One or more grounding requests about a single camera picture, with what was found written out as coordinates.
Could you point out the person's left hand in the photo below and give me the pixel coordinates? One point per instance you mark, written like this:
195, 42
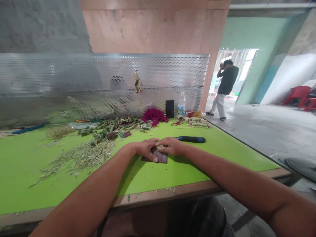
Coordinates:
144, 149

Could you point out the person's right hand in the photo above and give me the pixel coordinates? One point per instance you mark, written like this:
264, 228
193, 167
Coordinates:
175, 147

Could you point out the small pale bamboo piece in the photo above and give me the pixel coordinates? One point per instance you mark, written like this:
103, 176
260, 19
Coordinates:
160, 147

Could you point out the dark brown sandpaper sheet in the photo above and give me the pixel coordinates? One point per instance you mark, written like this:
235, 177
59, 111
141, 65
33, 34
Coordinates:
161, 158

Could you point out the green table mat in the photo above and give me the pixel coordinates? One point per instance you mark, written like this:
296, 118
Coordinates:
172, 170

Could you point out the small brown sandpaper scrap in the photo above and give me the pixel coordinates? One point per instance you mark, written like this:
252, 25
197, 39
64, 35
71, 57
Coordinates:
110, 135
126, 134

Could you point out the heap of pale bamboo whistles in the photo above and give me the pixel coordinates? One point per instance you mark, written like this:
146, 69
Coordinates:
197, 121

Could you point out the magenta yarn bundle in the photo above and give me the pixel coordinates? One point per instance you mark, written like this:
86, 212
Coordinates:
154, 115

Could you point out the yellow and red packet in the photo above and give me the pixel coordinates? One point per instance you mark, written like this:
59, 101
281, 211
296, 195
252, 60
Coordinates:
195, 114

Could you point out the black smartphone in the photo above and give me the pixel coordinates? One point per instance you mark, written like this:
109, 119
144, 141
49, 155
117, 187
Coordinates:
170, 108

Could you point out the clear plastic water bottle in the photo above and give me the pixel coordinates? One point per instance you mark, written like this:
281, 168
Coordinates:
181, 106

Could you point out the pile of green bamboo tubes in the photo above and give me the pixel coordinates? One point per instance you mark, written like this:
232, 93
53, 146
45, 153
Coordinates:
108, 127

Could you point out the wooden table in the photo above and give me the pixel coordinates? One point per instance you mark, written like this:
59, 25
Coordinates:
172, 195

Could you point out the pile of bamboo shavings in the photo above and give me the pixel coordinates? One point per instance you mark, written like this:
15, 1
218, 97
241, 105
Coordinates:
84, 155

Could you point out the hanging woven bamboo ornament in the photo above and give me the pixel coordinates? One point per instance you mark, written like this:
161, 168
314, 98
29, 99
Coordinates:
137, 82

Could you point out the person's legs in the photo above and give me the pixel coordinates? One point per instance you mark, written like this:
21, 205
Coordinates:
187, 217

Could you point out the coil of thin bamboo strips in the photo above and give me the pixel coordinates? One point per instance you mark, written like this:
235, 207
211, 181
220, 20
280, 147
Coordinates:
59, 132

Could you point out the perforated metal screen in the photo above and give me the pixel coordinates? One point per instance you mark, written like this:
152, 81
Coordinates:
81, 84

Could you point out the blue pen-shaped tool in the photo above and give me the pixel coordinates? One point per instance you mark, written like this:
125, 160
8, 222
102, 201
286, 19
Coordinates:
28, 129

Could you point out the plywood panel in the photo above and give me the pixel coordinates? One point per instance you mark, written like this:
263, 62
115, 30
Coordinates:
153, 27

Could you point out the black round object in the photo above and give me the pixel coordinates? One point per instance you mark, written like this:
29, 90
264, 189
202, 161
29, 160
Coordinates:
302, 168

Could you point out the red plastic chair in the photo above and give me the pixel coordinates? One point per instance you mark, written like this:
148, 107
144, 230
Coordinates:
297, 95
309, 103

